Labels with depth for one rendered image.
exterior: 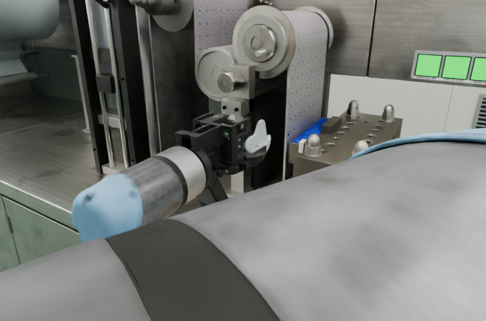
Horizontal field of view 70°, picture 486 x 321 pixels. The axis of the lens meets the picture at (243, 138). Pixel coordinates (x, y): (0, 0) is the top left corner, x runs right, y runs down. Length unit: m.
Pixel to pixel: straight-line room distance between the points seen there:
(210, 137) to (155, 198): 0.13
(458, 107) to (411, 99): 0.36
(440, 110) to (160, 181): 3.14
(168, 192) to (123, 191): 0.05
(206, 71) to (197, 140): 0.40
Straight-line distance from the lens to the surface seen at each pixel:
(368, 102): 3.47
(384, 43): 1.01
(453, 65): 0.99
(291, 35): 0.73
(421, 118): 3.45
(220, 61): 0.82
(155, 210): 0.40
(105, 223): 0.37
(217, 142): 0.50
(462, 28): 0.99
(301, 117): 0.84
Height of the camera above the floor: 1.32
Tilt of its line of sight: 21 degrees down
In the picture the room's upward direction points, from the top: straight up
